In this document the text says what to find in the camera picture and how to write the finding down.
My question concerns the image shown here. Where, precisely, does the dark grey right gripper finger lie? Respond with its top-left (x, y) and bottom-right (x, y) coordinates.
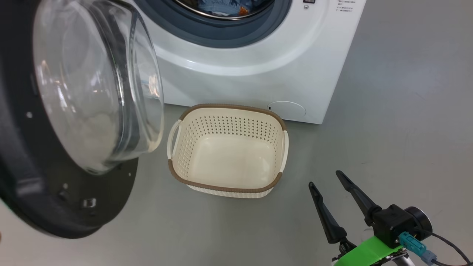
top-left (309, 182), bottom-right (348, 244)
top-left (336, 170), bottom-right (383, 226)

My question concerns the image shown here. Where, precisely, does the teal right camera cable connector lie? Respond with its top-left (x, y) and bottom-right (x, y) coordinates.
top-left (398, 232), bottom-right (427, 256)

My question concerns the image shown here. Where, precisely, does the washing machine glass door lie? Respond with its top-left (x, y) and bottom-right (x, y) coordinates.
top-left (0, 0), bottom-right (165, 239)

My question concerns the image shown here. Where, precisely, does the cream perforated laundry basket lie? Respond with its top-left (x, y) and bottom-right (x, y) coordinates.
top-left (167, 103), bottom-right (289, 199)

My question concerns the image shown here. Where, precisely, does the blue cartoon print garment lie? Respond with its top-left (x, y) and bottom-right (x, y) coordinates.
top-left (198, 0), bottom-right (255, 16)

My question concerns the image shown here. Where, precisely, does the thin black right gripper cable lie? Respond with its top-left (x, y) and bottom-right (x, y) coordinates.
top-left (425, 229), bottom-right (473, 266)

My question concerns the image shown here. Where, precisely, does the white front-load washing machine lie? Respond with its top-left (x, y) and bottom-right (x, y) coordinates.
top-left (126, 0), bottom-right (367, 125)

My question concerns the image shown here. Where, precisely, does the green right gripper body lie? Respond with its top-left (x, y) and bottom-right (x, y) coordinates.
top-left (333, 236), bottom-right (407, 266)

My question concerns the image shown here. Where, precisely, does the steel washer drum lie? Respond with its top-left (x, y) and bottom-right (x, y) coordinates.
top-left (174, 0), bottom-right (276, 20)

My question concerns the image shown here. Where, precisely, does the round white filter cover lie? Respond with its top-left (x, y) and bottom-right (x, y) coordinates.
top-left (267, 101), bottom-right (307, 120)

